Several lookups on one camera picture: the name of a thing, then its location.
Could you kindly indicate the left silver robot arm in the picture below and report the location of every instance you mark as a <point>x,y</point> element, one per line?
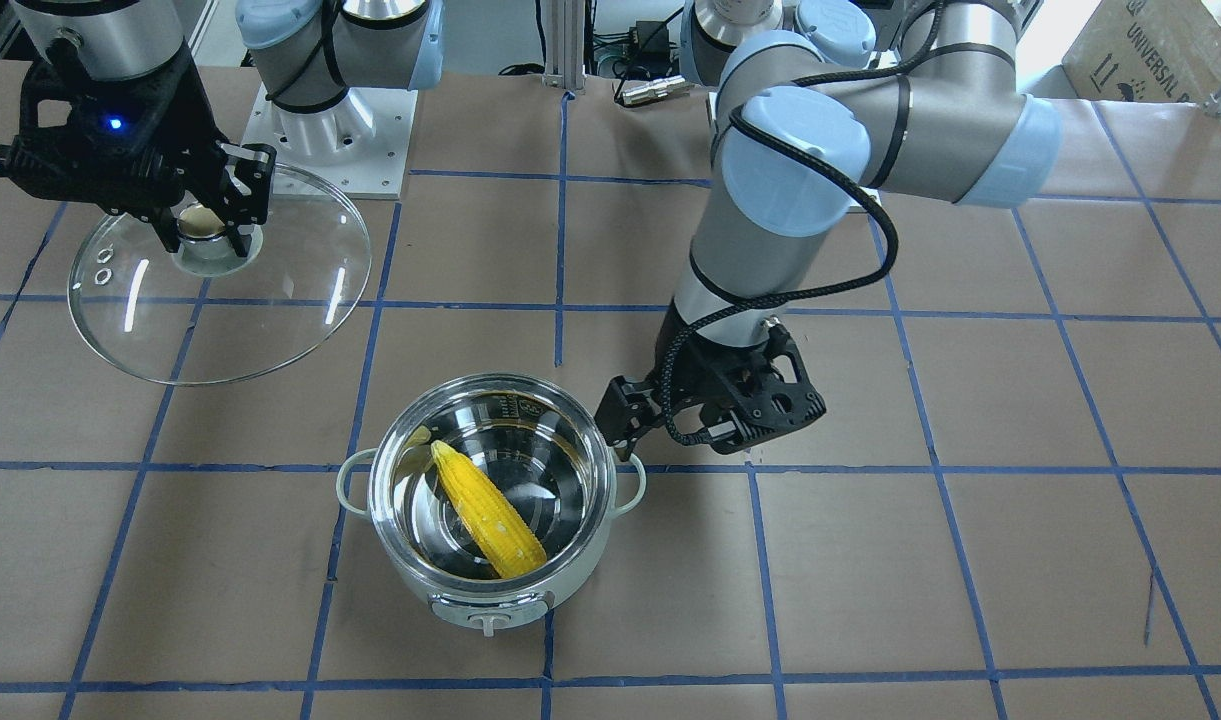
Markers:
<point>803,130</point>

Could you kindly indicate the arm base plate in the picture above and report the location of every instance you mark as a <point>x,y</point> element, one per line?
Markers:
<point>361,145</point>

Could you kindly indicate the pale green cooking pot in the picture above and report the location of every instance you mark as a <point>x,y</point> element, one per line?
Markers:
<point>544,452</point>

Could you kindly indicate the glass pot lid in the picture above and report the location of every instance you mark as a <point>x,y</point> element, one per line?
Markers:
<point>203,315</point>

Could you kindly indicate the yellow corn cob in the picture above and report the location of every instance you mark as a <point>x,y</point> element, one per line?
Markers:
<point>509,545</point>

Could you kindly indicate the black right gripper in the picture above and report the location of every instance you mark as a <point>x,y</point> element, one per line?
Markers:
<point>166,133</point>

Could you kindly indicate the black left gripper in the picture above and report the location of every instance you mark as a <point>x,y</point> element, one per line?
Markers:
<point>697,375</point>

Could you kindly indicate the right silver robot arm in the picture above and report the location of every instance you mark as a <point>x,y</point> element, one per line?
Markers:
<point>309,53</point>

